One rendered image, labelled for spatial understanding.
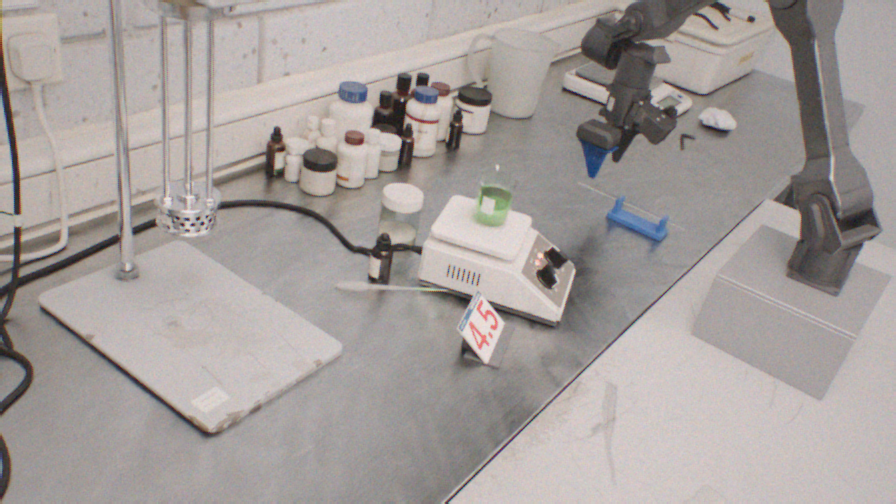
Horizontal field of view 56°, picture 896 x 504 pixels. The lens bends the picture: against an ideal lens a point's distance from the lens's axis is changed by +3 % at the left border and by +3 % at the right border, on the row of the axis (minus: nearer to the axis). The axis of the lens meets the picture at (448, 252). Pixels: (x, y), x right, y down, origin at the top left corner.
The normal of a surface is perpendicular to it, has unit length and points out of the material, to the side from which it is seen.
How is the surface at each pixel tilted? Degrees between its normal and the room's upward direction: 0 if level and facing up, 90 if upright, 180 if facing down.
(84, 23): 90
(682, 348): 0
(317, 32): 90
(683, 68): 94
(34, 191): 90
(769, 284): 4
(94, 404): 0
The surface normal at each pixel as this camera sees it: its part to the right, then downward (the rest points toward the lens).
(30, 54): 0.79, 0.44
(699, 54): -0.62, 0.38
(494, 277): -0.29, 0.47
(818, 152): -0.83, 0.22
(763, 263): 0.12, -0.81
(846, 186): 0.47, -0.18
